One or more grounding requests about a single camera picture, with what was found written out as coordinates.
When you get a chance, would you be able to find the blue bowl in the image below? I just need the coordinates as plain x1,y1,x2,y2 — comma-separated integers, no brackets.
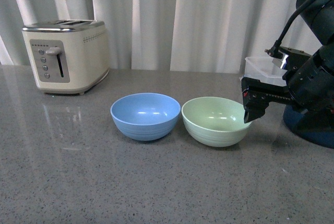
110,93,181,141

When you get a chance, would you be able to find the black cable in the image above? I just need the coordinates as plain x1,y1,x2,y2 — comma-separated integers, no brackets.
271,0,334,57

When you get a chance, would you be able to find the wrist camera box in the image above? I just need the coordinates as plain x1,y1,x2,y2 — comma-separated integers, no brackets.
265,46,312,72

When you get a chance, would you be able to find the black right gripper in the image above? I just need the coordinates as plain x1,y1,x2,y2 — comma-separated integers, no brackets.
242,51,333,123

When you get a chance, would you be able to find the cream toaster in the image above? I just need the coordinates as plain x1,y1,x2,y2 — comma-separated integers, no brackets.
22,19,110,94

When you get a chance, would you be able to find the green bowl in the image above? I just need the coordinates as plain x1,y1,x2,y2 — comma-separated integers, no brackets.
182,97,251,147

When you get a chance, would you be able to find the clear plastic container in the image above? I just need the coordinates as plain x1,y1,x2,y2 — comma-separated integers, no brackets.
240,56,286,87

